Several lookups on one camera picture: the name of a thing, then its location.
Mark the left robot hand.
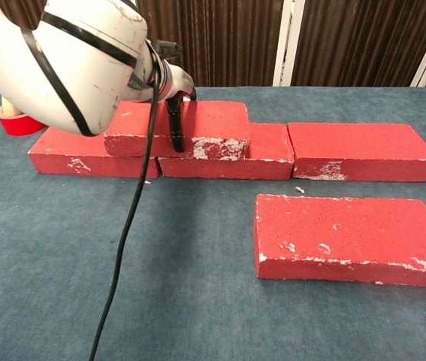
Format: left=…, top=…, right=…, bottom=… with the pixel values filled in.
left=152, top=62, right=198, bottom=153

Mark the red foam brick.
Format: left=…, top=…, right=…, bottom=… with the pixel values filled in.
left=252, top=193, right=426, bottom=289
left=27, top=126, right=160, bottom=179
left=103, top=100, right=251, bottom=162
left=287, top=121, right=426, bottom=184
left=157, top=122, right=296, bottom=181

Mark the red tape roll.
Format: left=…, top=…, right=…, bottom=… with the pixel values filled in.
left=0, top=105, right=47, bottom=137

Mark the mayonnaise bottle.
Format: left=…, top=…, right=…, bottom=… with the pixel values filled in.
left=1, top=96, right=22, bottom=117

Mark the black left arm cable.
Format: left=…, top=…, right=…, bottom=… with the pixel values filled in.
left=88, top=39, right=183, bottom=361

